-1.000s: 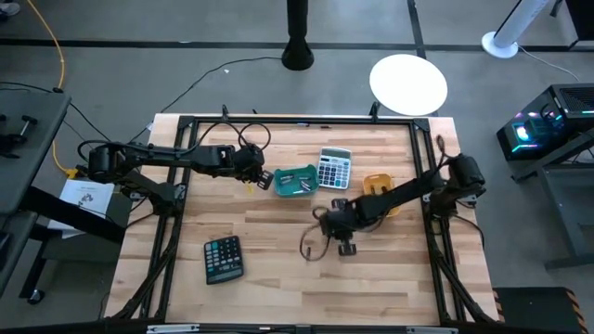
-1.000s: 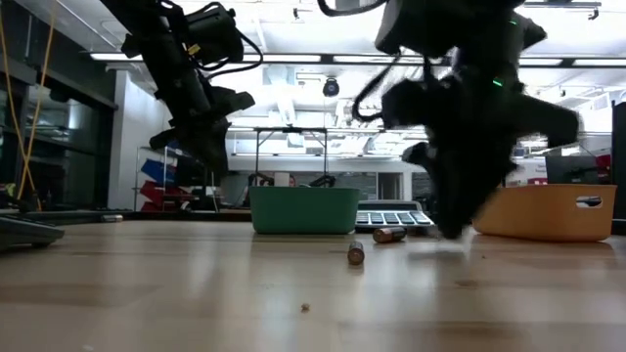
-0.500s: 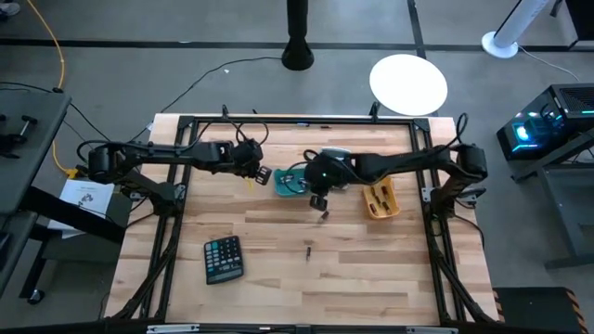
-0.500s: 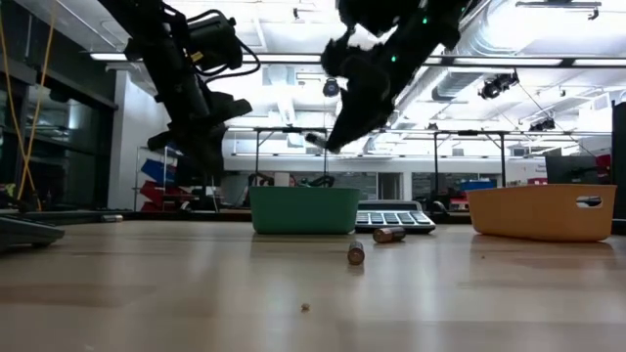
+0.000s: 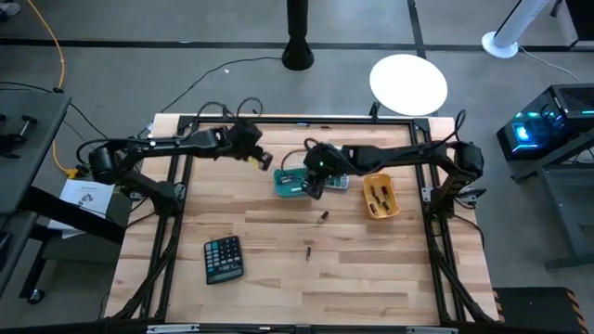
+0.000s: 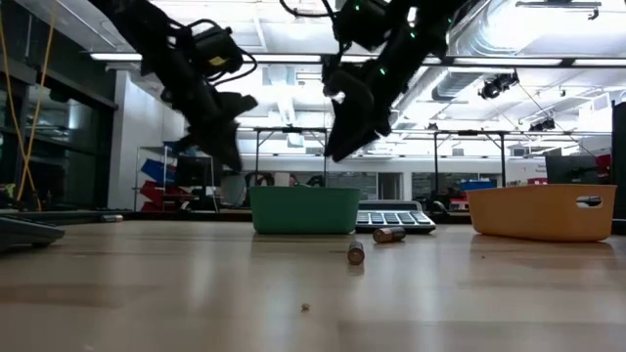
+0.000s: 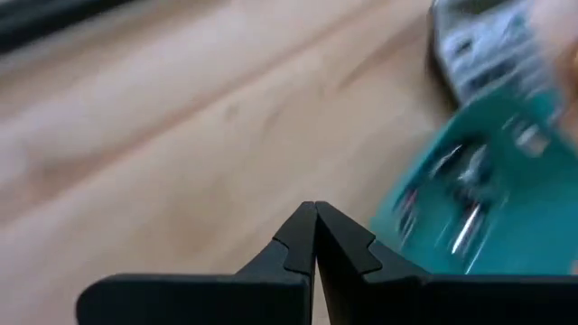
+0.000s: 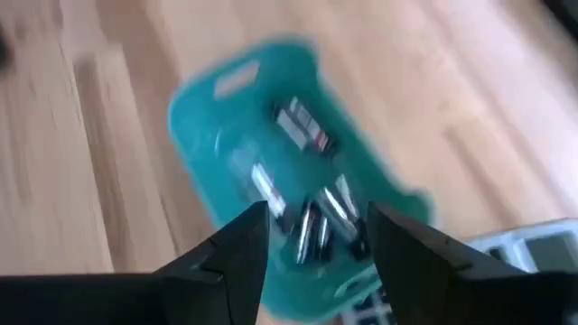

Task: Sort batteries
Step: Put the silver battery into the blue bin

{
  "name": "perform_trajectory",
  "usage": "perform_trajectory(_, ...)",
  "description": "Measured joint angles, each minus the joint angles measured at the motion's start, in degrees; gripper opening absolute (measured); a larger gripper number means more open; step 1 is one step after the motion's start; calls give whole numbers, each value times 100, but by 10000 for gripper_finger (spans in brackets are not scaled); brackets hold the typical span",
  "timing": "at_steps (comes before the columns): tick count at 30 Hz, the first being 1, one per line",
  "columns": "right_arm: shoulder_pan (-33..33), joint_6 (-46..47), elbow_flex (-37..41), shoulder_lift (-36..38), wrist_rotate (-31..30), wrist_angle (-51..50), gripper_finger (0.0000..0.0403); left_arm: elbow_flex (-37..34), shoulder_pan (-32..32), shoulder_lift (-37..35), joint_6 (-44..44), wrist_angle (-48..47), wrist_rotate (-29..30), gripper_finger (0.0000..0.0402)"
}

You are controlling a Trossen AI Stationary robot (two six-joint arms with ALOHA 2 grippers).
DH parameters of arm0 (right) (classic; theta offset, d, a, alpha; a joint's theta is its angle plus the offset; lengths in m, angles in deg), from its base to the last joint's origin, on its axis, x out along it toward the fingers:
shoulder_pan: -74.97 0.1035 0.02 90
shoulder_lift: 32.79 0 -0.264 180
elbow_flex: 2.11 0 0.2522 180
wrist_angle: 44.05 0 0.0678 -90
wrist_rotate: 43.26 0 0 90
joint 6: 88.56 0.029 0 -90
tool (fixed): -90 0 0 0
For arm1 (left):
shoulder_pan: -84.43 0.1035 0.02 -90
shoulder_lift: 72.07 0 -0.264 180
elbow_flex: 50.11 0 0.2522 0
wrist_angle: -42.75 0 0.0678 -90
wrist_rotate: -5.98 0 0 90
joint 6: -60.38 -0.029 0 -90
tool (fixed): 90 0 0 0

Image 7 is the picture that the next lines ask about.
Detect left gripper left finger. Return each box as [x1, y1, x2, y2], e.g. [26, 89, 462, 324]
[75, 200, 318, 325]

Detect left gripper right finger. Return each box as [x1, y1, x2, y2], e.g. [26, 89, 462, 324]
[314, 200, 578, 325]

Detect silver cylindrical battery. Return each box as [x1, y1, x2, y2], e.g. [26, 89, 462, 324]
[509, 121, 550, 157]
[451, 202, 482, 256]

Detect teal plastic bin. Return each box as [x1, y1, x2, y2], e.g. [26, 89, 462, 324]
[368, 83, 578, 277]

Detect grey desk calculator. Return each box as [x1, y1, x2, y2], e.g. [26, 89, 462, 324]
[425, 0, 564, 112]

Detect black table edge rail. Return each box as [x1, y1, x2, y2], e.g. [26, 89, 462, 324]
[0, 0, 132, 53]

